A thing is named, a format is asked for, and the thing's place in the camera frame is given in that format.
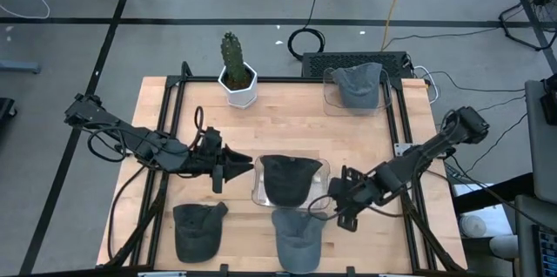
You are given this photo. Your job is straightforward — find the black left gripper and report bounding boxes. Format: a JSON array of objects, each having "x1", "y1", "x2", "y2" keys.
[{"x1": 192, "y1": 125, "x2": 255, "y2": 195}]

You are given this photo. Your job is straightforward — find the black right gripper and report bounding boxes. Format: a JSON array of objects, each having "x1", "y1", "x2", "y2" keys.
[{"x1": 328, "y1": 164, "x2": 385, "y2": 233}]

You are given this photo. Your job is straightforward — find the clear plastic bin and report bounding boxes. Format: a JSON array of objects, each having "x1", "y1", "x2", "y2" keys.
[
  {"x1": 251, "y1": 154, "x2": 332, "y2": 213},
  {"x1": 322, "y1": 66, "x2": 393, "y2": 118}
]

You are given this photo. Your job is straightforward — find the black baseball cap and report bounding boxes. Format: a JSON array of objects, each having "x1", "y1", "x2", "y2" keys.
[
  {"x1": 171, "y1": 200, "x2": 230, "y2": 265},
  {"x1": 259, "y1": 154, "x2": 325, "y2": 209}
]

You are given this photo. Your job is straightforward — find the grey baseball cap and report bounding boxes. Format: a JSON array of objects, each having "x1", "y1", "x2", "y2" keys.
[
  {"x1": 331, "y1": 61, "x2": 386, "y2": 111},
  {"x1": 270, "y1": 207, "x2": 329, "y2": 275}
]

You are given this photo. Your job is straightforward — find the white hexagonal planter pot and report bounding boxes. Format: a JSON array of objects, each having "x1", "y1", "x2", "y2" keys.
[{"x1": 217, "y1": 61, "x2": 259, "y2": 111}]

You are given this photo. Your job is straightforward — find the silver mounting plate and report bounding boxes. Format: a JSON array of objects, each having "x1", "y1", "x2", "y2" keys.
[{"x1": 393, "y1": 142, "x2": 415, "y2": 158}]

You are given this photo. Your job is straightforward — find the black perforated computer case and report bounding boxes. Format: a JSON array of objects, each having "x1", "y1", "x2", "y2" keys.
[{"x1": 300, "y1": 51, "x2": 414, "y2": 80}]

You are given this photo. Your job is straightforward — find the white roll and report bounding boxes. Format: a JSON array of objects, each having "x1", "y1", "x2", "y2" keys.
[
  {"x1": 488, "y1": 233, "x2": 520, "y2": 260},
  {"x1": 458, "y1": 214, "x2": 489, "y2": 240}
]

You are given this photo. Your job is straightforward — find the black metal bar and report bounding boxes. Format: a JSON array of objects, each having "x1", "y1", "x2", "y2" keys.
[{"x1": 452, "y1": 172, "x2": 534, "y2": 215}]

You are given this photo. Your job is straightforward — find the black desk device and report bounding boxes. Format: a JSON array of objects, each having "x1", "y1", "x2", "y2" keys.
[{"x1": 539, "y1": 73, "x2": 557, "y2": 127}]

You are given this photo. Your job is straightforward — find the grey metal foot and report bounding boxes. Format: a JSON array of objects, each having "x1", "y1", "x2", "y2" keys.
[{"x1": 0, "y1": 59, "x2": 42, "y2": 75}]

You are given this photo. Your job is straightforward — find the black base cable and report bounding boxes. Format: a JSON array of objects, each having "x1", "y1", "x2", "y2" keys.
[{"x1": 106, "y1": 164, "x2": 151, "y2": 263}]

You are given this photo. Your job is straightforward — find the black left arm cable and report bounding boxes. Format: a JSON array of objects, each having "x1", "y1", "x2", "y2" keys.
[{"x1": 86, "y1": 105, "x2": 206, "y2": 165}]

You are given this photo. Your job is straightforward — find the black coiled floor cable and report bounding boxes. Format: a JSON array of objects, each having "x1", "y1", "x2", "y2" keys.
[{"x1": 286, "y1": 0, "x2": 327, "y2": 62}]

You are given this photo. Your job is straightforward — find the thin black floor cable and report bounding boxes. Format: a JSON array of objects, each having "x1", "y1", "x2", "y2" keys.
[
  {"x1": 382, "y1": 25, "x2": 503, "y2": 51},
  {"x1": 423, "y1": 69, "x2": 527, "y2": 94}
]

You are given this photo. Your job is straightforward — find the yellow cable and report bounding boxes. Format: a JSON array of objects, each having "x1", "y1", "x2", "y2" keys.
[{"x1": 380, "y1": 0, "x2": 413, "y2": 52}]

